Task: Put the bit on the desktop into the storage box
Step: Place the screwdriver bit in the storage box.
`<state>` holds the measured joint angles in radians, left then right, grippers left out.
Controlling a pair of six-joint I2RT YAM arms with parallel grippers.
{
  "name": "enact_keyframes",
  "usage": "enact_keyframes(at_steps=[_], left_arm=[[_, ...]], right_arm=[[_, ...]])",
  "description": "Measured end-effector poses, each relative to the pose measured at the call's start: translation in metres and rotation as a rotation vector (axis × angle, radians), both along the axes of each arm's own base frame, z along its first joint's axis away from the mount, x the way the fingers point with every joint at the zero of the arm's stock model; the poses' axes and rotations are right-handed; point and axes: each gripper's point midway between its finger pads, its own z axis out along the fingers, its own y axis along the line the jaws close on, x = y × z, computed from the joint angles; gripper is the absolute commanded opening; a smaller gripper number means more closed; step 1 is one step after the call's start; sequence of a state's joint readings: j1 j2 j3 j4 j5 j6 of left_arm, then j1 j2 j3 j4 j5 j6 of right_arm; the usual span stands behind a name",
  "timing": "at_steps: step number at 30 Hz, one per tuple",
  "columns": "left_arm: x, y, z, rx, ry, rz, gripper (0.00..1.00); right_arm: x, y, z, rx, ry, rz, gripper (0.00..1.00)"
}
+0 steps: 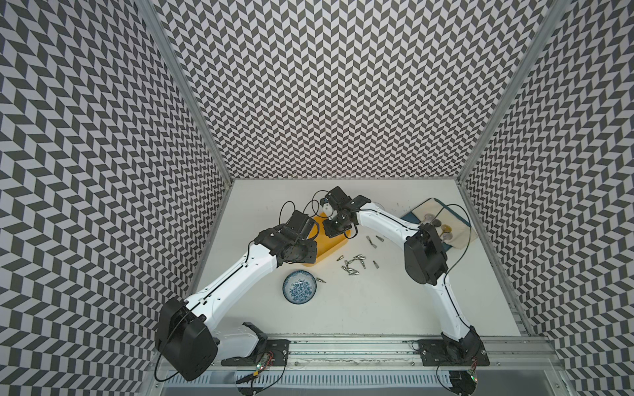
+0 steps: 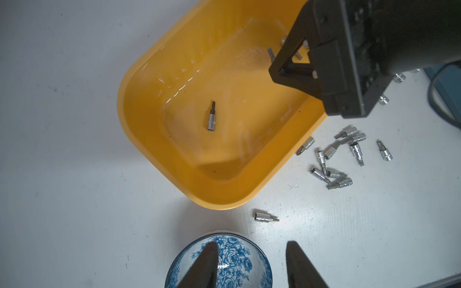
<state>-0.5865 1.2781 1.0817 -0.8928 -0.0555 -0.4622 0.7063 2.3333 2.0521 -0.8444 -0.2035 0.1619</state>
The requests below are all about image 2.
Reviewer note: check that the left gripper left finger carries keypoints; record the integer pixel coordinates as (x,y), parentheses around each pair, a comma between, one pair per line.
(203,273)

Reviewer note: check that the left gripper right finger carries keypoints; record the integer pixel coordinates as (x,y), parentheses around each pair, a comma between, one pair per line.
(301,272)

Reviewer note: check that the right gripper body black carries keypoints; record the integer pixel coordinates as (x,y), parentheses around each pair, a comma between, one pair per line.
(358,47)

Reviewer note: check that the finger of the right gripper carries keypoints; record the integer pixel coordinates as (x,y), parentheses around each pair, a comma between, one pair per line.
(295,75)

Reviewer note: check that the silver socket bit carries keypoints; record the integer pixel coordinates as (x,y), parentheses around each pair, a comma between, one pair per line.
(306,145)
(344,182)
(331,173)
(322,160)
(332,149)
(320,175)
(399,78)
(383,100)
(347,132)
(385,153)
(356,150)
(212,118)
(271,54)
(265,218)
(305,46)

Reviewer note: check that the yellow plastic storage box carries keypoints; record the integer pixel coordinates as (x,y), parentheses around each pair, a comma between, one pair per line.
(218,53)

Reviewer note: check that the blue white ceramic bowl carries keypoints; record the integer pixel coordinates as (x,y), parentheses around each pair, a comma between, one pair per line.
(241,263)

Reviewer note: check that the teal tray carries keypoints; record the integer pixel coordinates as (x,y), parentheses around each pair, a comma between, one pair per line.
(444,92)

